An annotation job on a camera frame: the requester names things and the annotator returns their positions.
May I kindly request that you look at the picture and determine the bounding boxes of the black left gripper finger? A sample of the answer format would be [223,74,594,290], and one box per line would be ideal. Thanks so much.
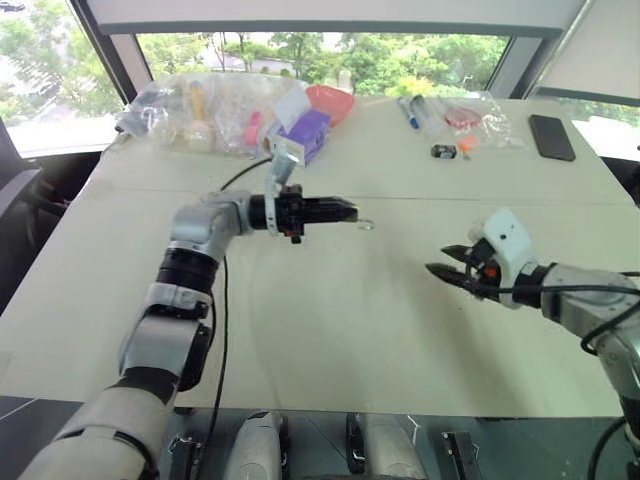
[305,196,358,212]
[305,209,359,225]

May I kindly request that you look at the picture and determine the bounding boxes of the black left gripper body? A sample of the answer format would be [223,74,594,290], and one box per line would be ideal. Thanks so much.
[274,183,308,245]

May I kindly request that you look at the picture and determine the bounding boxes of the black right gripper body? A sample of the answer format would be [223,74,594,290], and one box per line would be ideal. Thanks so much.
[463,238,502,304]

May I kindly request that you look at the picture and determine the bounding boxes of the purple cardboard box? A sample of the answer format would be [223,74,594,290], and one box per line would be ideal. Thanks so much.
[261,109,333,167]

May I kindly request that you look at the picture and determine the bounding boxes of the small pink plastic item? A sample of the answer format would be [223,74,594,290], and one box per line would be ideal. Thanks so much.
[243,111,265,145]

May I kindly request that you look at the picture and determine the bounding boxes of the white paper packet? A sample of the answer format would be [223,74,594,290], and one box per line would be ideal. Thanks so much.
[273,88,313,135]

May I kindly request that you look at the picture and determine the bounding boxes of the pink plastic bowl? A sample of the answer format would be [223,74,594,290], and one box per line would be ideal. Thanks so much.
[304,84,357,127]

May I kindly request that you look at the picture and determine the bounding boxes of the blue whiteboard marker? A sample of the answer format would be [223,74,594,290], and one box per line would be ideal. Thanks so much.
[397,96,422,130]

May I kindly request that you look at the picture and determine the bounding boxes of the wooden stick with white ball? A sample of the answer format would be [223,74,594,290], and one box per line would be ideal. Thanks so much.
[181,81,215,153]

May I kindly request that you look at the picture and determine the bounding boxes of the crumpled clear plastic bag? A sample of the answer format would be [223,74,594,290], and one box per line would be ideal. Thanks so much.
[423,96,527,152]

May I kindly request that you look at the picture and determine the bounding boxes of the black smartphone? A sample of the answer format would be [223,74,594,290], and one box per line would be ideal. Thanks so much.
[528,113,578,163]

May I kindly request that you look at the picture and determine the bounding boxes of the large clear plastic bag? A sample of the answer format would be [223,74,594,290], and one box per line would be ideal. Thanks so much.
[115,73,312,157]

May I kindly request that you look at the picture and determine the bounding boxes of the dark office chair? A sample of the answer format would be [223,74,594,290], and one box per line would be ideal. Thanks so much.
[597,154,640,207]
[0,114,104,314]

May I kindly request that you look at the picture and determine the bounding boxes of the grey rounded robot leg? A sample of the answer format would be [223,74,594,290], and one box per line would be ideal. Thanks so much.
[345,411,427,480]
[233,409,291,480]

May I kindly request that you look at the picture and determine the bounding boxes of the white roller blind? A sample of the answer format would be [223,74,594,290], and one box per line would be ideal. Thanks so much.
[82,0,589,37]
[532,0,640,99]

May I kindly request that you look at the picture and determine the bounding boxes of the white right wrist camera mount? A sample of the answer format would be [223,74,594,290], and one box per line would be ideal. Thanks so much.
[466,207,538,310]

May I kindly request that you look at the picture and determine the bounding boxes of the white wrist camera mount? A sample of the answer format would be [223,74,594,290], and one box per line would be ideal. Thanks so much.
[466,207,538,310]
[262,138,307,237]

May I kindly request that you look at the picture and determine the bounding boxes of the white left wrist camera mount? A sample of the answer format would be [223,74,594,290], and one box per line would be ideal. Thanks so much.
[262,138,307,237]

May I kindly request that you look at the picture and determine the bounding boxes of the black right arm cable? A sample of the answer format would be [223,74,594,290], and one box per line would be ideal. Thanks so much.
[463,259,640,357]

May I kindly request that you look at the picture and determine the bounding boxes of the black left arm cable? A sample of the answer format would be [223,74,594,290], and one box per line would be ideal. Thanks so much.
[192,156,275,480]

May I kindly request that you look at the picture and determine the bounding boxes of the black bracket under table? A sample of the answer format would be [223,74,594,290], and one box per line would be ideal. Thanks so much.
[166,431,205,480]
[440,430,484,480]

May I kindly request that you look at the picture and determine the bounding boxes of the black cable under arm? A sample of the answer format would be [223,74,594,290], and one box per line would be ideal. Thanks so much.
[585,415,632,480]

